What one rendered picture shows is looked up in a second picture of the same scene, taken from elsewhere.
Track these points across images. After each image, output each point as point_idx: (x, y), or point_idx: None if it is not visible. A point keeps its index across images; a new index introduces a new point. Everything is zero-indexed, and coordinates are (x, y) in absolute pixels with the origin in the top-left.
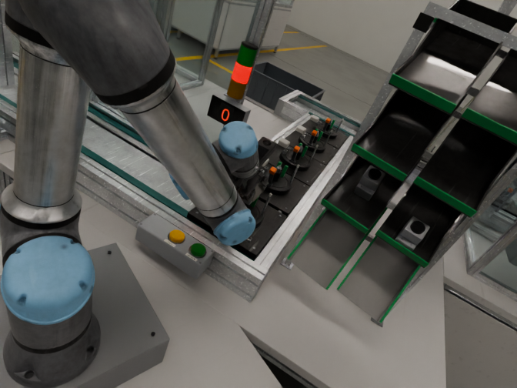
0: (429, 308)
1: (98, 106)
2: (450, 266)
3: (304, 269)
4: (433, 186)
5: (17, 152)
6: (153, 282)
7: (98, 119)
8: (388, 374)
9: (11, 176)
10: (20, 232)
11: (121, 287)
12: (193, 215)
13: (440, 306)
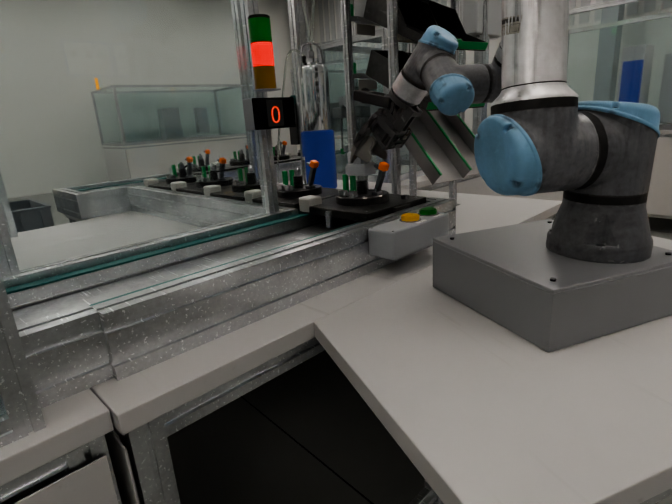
0: (433, 193)
1: (38, 271)
2: (383, 185)
3: (443, 179)
4: (467, 41)
5: (562, 17)
6: None
7: (72, 283)
8: (504, 206)
9: (186, 400)
10: (578, 117)
11: (501, 233)
12: (371, 212)
13: (429, 191)
